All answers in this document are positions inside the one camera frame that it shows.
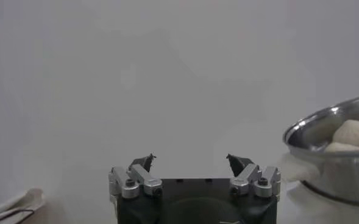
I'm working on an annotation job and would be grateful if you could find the white round plate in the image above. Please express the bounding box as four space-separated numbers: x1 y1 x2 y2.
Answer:
285 181 359 224

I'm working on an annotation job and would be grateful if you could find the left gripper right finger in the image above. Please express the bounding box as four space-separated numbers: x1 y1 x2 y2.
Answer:
226 153 281 198

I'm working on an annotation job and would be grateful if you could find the stainless steel steamer basket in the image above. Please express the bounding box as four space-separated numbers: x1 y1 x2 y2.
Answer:
277 93 359 209

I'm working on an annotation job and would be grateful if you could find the white steamed baozi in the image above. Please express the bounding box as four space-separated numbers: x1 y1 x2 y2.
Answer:
324 142 359 153
332 119 359 152

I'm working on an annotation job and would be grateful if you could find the thin black cable loop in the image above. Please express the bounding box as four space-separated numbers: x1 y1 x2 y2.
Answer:
0 209 35 224

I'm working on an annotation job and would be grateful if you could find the white folded cloth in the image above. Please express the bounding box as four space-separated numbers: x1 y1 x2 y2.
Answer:
0 187 46 224

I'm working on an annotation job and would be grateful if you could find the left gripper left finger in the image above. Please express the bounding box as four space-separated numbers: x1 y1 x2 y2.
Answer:
108 153 163 200

